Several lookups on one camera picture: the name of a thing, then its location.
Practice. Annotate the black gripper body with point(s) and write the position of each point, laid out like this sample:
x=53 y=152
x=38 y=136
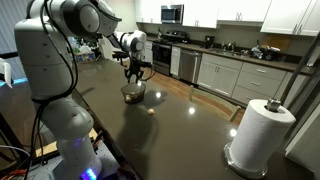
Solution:
x=137 y=65

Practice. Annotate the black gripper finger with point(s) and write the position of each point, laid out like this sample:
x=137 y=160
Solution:
x=128 y=75
x=139 y=76

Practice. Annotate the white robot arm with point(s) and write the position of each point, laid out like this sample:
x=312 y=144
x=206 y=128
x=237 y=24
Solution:
x=50 y=67

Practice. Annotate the black stove range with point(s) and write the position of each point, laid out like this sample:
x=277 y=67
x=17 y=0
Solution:
x=162 y=49

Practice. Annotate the stainless steel dishwasher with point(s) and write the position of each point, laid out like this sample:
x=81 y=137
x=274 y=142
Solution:
x=189 y=65

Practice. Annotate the stainless steel microwave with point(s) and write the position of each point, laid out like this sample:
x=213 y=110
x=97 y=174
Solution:
x=172 y=14

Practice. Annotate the black coffee maker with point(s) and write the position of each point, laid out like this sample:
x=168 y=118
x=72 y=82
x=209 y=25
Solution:
x=209 y=41

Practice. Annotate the beige wooden chair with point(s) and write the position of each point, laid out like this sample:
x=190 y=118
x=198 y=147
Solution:
x=214 y=104

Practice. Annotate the kitchen sink faucet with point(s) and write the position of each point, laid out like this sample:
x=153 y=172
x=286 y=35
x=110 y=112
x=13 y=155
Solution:
x=229 y=47

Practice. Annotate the white lower cabinets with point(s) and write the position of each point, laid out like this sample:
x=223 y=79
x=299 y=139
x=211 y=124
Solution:
x=235 y=77

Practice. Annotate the white cabinets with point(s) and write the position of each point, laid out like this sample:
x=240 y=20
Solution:
x=291 y=17
x=235 y=77

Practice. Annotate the metal paper towel holder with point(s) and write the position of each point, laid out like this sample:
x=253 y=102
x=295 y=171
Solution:
x=245 y=166

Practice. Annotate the white paper towel roll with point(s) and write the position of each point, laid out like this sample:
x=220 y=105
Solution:
x=261 y=133

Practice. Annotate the white upper cabinets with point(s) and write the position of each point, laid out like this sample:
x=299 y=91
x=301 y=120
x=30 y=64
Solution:
x=291 y=17

